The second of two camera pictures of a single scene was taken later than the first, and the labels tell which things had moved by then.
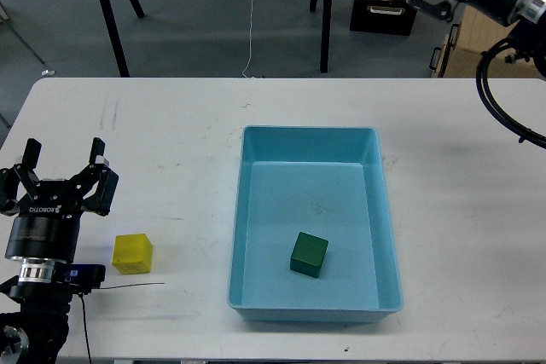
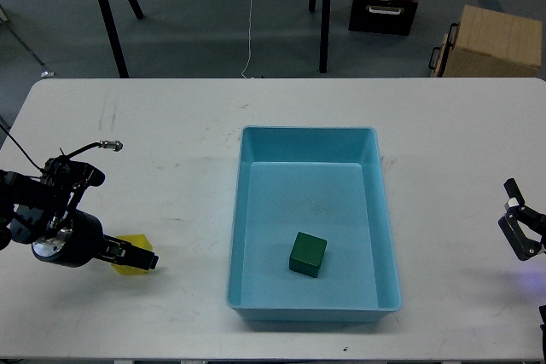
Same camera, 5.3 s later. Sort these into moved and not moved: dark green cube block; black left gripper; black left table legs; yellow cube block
Moved: black left gripper
Not moved: yellow cube block; black left table legs; dark green cube block
